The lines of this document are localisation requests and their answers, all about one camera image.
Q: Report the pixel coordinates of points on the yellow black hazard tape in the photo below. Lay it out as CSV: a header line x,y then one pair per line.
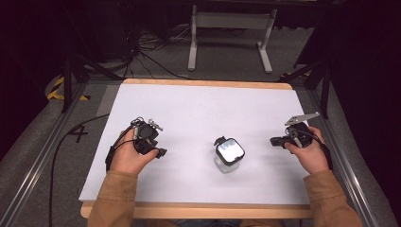
x,y
60,90

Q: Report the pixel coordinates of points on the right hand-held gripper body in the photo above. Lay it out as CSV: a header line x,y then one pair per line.
x,y
299,131

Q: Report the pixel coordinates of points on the aluminium rail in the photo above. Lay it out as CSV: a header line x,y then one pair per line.
x,y
350,164
34,157

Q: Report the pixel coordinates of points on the person's right hand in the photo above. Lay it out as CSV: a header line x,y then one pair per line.
x,y
310,155

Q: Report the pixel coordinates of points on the clear jar with black lid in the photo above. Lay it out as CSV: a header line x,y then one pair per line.
x,y
229,153

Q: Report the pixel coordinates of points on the white metal table frame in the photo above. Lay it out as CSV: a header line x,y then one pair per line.
x,y
231,38

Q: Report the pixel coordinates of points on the person's left hand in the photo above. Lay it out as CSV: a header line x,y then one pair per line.
x,y
130,156

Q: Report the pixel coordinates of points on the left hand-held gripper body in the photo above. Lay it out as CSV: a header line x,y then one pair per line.
x,y
145,135

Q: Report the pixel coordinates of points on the white table board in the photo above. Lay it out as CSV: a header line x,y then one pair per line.
x,y
201,126

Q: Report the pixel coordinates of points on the black metal stand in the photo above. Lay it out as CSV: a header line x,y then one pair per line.
x,y
78,69
315,78

